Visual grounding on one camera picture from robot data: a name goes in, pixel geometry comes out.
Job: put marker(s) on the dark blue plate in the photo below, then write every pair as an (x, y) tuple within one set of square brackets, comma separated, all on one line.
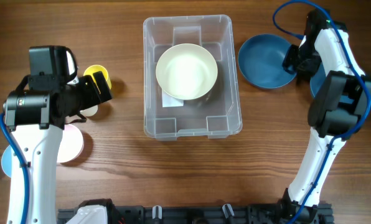
[(317, 80)]

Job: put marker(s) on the yellow plastic cup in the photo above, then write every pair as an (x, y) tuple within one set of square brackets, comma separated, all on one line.
[(98, 68)]

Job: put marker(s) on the light blue bowl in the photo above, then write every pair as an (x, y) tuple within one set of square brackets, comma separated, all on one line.
[(6, 161)]

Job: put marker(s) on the pale green plastic cup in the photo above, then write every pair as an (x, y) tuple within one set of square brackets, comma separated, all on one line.
[(90, 111)]

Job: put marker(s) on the clear plastic storage container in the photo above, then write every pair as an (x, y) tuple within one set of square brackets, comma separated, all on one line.
[(216, 114)]

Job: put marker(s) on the white label in container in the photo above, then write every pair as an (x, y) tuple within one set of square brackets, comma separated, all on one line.
[(169, 101)]

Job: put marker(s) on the pink plastic bowl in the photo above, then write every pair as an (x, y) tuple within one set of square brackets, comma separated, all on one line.
[(71, 145)]

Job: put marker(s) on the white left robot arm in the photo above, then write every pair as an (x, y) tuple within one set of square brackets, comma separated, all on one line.
[(33, 122)]

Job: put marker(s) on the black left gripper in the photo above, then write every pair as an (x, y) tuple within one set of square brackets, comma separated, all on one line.
[(90, 90)]

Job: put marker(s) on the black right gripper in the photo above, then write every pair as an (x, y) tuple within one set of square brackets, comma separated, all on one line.
[(293, 59)]

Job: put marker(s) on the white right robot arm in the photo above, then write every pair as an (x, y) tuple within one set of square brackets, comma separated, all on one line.
[(338, 110)]

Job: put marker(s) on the cream white bowl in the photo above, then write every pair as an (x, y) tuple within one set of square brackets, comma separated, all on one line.
[(186, 71)]

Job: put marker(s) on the dark blue bowl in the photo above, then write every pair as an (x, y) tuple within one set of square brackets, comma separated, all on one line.
[(260, 60)]

